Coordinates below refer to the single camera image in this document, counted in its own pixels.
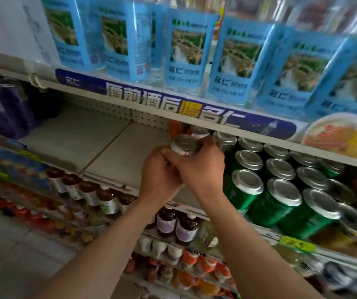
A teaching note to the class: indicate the silver top drink can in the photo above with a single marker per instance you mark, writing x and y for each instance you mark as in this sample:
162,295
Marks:
184,145

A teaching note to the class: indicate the food picture shelf banner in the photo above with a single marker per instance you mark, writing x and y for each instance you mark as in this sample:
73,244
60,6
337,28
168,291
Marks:
337,133

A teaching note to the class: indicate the row of white bottles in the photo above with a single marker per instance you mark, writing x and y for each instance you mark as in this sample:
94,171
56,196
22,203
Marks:
159,247

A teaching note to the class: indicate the white paper sign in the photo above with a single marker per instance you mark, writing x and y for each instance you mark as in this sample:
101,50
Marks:
7,27

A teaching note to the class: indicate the blue shelf edge banner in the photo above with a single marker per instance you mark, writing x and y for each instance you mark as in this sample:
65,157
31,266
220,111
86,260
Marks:
134,93

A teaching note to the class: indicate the white metal shelf rack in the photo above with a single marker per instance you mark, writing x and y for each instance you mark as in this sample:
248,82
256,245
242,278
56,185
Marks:
72,133

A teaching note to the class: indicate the person's right hand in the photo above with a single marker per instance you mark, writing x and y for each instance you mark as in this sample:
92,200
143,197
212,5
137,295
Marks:
205,174

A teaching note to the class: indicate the row of orange cap bottles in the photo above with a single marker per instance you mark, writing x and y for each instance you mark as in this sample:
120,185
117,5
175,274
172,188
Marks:
194,270

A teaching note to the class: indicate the row of dark brown bottles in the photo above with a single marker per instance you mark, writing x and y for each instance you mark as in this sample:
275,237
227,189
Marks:
108,200

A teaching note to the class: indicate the person's right thumb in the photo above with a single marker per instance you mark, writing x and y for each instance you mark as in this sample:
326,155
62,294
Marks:
174,158

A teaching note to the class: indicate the row of colourful snack packets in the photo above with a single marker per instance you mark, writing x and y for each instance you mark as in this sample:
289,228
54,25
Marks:
26,189

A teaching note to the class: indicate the yellow bottle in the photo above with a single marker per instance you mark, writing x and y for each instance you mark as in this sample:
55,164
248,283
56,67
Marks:
219,18

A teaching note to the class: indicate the person's left fingers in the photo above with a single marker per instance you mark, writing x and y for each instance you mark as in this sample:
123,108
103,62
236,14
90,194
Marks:
160,150

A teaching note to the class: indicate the yellow price tag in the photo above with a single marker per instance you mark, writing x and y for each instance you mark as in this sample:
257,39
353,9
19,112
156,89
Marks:
297,245

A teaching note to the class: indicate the row of blue label water bottles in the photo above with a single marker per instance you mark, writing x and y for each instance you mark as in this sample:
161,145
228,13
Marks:
187,49

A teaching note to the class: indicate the person's left hand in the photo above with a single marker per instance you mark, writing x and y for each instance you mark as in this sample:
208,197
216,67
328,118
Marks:
156,177

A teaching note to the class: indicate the group of purple drink cans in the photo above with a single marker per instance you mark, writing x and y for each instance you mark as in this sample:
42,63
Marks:
1,112

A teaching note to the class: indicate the person's left forearm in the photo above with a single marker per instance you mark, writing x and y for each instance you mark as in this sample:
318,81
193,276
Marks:
103,255

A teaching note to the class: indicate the person's right forearm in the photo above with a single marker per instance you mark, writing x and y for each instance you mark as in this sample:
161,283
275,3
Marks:
250,255

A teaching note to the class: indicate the orange drink can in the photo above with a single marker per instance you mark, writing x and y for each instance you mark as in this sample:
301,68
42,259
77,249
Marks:
175,130

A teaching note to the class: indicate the red label drink can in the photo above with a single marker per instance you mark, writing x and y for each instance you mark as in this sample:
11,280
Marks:
199,131

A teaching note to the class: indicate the group of green drink cans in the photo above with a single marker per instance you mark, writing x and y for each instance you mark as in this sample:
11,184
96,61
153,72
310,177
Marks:
274,202

